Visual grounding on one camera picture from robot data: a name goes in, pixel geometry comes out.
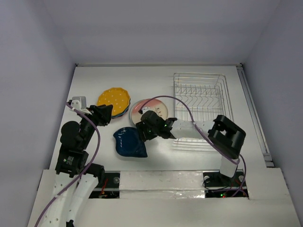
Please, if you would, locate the clear drip tray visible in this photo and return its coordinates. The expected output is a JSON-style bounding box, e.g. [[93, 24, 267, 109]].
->
[[173, 138, 212, 148]]

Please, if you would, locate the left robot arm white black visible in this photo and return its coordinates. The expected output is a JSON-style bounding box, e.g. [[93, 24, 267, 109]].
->
[[35, 101, 113, 227]]

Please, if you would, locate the yellow dotted plate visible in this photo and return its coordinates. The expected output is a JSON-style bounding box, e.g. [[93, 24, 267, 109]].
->
[[97, 87, 131, 106]]

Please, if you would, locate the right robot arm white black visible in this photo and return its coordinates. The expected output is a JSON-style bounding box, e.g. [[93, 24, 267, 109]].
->
[[135, 111, 246, 185]]

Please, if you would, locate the pink dotted plate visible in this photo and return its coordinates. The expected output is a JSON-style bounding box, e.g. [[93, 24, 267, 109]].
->
[[111, 111, 128, 119]]

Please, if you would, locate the white plate red rim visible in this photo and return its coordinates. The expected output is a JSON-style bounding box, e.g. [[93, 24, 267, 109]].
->
[[140, 99, 169, 120]]

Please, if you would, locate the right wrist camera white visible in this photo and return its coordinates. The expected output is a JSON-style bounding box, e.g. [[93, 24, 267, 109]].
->
[[138, 106, 153, 114]]

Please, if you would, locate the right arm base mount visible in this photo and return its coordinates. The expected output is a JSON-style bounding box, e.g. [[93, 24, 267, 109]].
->
[[202, 171, 249, 198]]

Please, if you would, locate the dark blue plate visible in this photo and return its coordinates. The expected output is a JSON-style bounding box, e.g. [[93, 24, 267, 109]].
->
[[113, 127, 148, 158]]

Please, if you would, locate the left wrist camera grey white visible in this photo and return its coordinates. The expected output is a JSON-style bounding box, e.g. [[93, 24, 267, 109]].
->
[[67, 96, 88, 113]]

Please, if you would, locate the blue dotted plate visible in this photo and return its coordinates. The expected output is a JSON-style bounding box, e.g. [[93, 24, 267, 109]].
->
[[111, 102, 130, 118]]

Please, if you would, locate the white patterned plate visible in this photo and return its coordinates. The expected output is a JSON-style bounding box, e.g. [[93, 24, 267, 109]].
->
[[129, 100, 143, 126]]

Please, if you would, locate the wire dish rack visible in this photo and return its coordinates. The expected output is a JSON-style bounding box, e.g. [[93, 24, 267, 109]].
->
[[173, 72, 234, 121]]

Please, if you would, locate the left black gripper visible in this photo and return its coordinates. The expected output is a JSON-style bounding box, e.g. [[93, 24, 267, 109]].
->
[[80, 104, 113, 148]]

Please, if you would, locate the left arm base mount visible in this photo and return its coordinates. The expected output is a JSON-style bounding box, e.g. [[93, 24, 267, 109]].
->
[[89, 172, 120, 199]]

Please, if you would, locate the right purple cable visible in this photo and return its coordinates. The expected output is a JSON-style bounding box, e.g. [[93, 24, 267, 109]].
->
[[138, 95, 248, 198]]

